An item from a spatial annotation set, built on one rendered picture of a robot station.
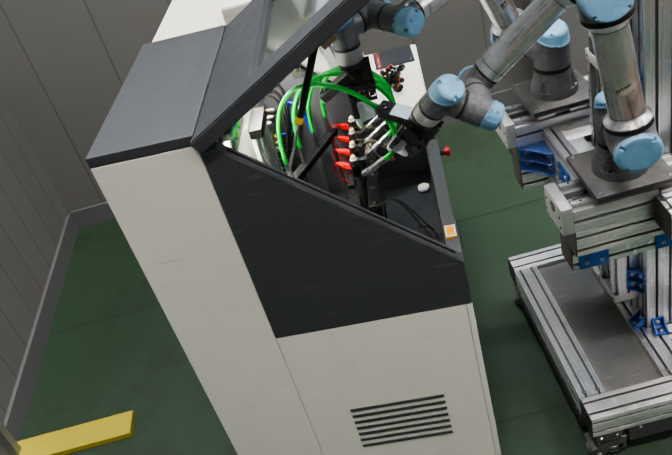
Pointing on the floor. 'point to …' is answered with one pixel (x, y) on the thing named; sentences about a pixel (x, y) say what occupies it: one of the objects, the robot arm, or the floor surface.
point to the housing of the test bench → (195, 227)
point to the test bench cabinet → (396, 385)
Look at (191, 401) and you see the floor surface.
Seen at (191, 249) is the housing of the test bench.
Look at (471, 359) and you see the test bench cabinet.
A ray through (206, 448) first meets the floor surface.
